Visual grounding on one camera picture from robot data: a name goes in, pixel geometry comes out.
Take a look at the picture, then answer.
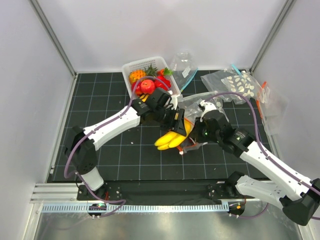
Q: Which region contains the orange toy pineapple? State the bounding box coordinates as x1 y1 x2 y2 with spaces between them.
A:
128 69 147 84

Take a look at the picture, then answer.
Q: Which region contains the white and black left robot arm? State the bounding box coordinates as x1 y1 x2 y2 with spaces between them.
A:
64 88 188 200

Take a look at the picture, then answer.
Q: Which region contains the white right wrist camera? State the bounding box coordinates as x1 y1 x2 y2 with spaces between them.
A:
198 100 217 118

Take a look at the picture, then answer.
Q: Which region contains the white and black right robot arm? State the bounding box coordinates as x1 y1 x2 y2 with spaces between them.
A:
190 110 320 226

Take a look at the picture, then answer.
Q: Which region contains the black cutting mat with grid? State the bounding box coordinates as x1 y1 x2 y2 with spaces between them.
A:
47 72 264 183

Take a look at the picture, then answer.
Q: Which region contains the red bell pepper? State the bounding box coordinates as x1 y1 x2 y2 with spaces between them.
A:
154 75 171 91

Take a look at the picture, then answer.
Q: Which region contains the orange zipper bag at right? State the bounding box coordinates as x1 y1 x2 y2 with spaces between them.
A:
256 81 289 136

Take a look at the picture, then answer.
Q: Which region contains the aluminium frame post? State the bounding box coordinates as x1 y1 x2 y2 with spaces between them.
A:
250 0 296 74
28 0 77 77

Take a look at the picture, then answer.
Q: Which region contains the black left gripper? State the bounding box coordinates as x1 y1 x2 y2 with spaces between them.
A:
153 106 186 136

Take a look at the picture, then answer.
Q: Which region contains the red strawberry with leaves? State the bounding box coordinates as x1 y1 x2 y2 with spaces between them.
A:
157 67 173 76

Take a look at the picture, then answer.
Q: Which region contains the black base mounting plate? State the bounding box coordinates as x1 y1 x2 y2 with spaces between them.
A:
76 178 255 205

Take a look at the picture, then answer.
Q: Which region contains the blue zipper clear bag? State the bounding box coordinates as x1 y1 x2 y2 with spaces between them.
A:
170 51 198 93

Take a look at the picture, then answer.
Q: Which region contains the yellow banana bunch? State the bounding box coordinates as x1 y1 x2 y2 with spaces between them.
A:
154 118 194 151

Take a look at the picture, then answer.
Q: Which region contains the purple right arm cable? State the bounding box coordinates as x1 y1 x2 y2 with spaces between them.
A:
202 92 320 220

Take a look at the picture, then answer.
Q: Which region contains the orange zipper clear bag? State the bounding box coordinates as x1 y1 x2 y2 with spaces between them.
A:
177 92 213 156

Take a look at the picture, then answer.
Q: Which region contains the aluminium frame post right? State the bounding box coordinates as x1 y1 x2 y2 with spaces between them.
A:
250 0 296 74

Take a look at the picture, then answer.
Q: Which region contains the slotted white cable duct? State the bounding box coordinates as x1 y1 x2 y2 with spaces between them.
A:
41 202 229 214

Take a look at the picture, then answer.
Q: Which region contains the white plastic fruit basket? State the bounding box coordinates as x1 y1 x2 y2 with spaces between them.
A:
121 56 182 97

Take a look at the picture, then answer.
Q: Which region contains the aluminium frame post left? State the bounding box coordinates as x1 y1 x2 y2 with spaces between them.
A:
28 0 77 77

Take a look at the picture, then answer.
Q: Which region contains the aluminium extrusion rail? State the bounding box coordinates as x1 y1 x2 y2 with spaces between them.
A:
30 183 78 204

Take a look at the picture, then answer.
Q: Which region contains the light blue zipper dotted bag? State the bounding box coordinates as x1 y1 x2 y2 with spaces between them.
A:
201 66 265 105

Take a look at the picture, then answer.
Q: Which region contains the white dotted clear bag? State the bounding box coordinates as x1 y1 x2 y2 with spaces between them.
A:
178 92 223 113

